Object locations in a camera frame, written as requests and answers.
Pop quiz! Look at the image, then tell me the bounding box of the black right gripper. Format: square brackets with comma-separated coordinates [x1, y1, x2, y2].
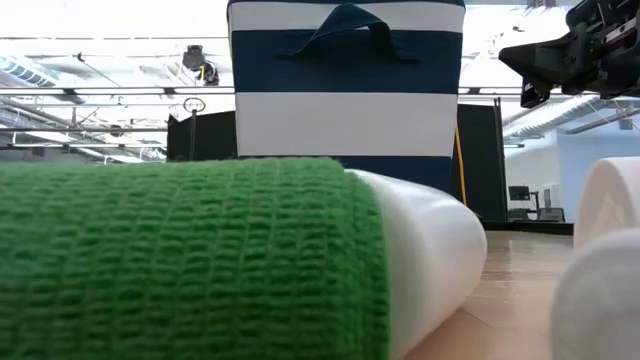
[498, 0, 640, 109]

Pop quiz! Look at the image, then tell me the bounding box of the white printed packet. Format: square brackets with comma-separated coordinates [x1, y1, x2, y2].
[573, 156, 640, 250]

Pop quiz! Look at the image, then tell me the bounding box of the white plastic bottle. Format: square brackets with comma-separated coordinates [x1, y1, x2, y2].
[344, 168, 489, 360]

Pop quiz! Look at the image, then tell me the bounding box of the navy white striped fabric basket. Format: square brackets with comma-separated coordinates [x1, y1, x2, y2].
[226, 0, 467, 194]

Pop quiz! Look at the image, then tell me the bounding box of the red bottle with white cap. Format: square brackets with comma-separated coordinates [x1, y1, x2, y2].
[548, 228, 640, 360]

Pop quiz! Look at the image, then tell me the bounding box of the black partition panel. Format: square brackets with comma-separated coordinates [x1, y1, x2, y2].
[166, 97, 509, 224]

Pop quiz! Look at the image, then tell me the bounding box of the black hanging ceiling device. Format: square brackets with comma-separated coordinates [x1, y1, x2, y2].
[181, 44, 221, 87]

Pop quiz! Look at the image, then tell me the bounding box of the overhead metal beam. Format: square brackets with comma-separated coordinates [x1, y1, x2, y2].
[0, 85, 524, 97]

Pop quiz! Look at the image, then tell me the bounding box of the yellow cable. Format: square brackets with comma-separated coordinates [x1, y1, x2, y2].
[453, 124, 469, 207]

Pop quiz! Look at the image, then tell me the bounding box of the black aluminium rig frame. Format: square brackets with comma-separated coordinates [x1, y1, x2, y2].
[479, 218, 575, 236]

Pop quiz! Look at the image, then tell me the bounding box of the round sign on post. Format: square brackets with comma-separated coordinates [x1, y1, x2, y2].
[182, 96, 207, 162]

